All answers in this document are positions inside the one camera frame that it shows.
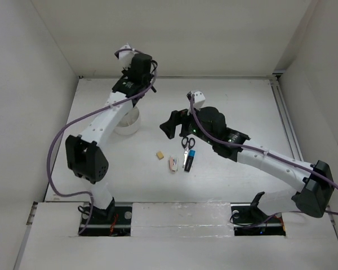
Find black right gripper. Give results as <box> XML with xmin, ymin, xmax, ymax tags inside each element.
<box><xmin>160</xmin><ymin>102</ymin><xmax>216</xmax><ymax>146</ymax></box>

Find black handled scissors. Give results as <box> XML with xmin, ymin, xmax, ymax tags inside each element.
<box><xmin>181</xmin><ymin>137</ymin><xmax>195</xmax><ymax>168</ymax></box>

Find tan eraser block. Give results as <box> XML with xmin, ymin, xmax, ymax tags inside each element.
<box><xmin>156</xmin><ymin>151</ymin><xmax>164</xmax><ymax>160</ymax></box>

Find blue black highlighter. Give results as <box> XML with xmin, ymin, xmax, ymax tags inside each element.
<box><xmin>184</xmin><ymin>150</ymin><xmax>195</xmax><ymax>172</ymax></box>

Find pink white stapler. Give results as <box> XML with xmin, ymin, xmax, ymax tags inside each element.
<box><xmin>168</xmin><ymin>156</ymin><xmax>179</xmax><ymax>173</ymax></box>

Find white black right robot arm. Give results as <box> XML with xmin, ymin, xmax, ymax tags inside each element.
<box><xmin>159</xmin><ymin>107</ymin><xmax>333</xmax><ymax>222</ymax></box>

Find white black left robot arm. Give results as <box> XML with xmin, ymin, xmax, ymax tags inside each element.
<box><xmin>65</xmin><ymin>53</ymin><xmax>156</xmax><ymax>223</ymax></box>

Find white round divided container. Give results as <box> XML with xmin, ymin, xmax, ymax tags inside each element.
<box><xmin>114</xmin><ymin>106</ymin><xmax>141</xmax><ymax>136</ymax></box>

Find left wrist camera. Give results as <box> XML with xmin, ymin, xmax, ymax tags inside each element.
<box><xmin>114</xmin><ymin>43</ymin><xmax>136</xmax><ymax>70</ymax></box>

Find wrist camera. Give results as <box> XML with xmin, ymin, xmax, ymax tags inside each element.
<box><xmin>114</xmin><ymin>43</ymin><xmax>136</xmax><ymax>70</ymax></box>
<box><xmin>186</xmin><ymin>91</ymin><xmax>206</xmax><ymax>110</ymax></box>

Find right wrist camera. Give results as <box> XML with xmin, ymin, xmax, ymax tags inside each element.
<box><xmin>186</xmin><ymin>91</ymin><xmax>206</xmax><ymax>110</ymax></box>

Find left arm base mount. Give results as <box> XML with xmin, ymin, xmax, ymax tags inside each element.
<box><xmin>78</xmin><ymin>204</ymin><xmax>132</xmax><ymax>237</ymax></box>

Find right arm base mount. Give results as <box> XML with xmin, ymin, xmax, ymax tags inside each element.
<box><xmin>229</xmin><ymin>192</ymin><xmax>286</xmax><ymax>236</ymax></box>

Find aluminium rail at right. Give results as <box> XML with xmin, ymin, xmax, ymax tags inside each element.
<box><xmin>270</xmin><ymin>71</ymin><xmax>335</xmax><ymax>220</ymax></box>

